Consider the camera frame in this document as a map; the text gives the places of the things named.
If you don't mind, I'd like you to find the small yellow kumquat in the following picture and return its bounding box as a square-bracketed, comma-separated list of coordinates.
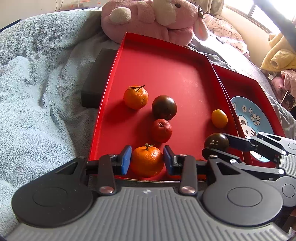
[211, 109, 228, 128]

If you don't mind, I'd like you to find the red tomato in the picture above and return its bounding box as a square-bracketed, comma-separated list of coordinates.
[151, 119, 173, 143]

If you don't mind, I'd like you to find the large dark tomato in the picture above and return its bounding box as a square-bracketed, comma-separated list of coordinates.
[152, 95, 177, 121]

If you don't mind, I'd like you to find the orange mandarin with stem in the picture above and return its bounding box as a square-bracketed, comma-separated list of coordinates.
[123, 85, 149, 110]

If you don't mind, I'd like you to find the blue floral plate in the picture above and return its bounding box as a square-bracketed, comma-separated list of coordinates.
[230, 96, 276, 163]

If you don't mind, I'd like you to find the small photo card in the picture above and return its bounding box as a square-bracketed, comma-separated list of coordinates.
[280, 91, 295, 111]

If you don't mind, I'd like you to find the blue fleece blanket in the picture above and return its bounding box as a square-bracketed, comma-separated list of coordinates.
[1, 10, 294, 240]

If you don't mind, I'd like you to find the large red tray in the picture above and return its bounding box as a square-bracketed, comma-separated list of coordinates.
[87, 32, 242, 182]

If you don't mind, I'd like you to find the black box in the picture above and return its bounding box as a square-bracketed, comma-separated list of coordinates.
[81, 48, 117, 108]

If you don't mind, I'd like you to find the polka dot pillow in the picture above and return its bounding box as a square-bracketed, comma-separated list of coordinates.
[204, 14, 250, 58]

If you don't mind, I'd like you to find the pink plush bunny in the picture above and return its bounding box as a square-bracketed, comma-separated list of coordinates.
[101, 0, 208, 46]

